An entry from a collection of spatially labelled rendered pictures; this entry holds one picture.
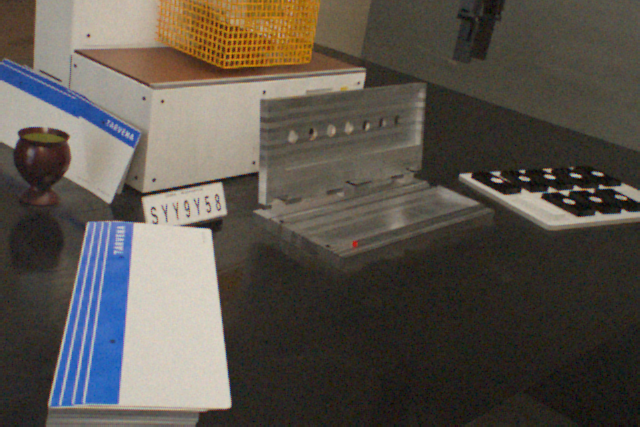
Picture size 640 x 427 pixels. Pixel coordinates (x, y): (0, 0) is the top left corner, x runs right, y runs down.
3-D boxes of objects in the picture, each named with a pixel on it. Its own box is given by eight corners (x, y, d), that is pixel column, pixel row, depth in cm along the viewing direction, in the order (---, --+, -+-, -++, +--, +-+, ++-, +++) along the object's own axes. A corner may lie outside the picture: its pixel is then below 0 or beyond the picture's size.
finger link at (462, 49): (480, 21, 146) (478, 22, 146) (469, 63, 149) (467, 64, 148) (463, 17, 148) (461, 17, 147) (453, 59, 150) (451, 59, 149)
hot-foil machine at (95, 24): (141, 198, 151) (164, -29, 138) (12, 124, 175) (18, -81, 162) (406, 148, 205) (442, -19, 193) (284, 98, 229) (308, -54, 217)
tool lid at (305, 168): (267, 100, 142) (259, 99, 143) (265, 214, 146) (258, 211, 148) (426, 83, 174) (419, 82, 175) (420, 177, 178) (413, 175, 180)
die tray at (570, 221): (548, 230, 169) (550, 225, 169) (456, 178, 190) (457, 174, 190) (685, 216, 191) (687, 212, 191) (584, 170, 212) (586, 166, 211)
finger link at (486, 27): (478, 16, 153) (480, 16, 153) (468, 56, 155) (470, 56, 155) (494, 20, 151) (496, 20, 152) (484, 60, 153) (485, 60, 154)
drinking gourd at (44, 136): (60, 188, 149) (65, 125, 145) (74, 208, 142) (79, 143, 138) (5, 190, 145) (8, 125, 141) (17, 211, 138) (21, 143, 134)
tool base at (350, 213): (341, 271, 137) (345, 250, 135) (251, 221, 149) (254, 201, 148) (492, 221, 169) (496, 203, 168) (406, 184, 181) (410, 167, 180)
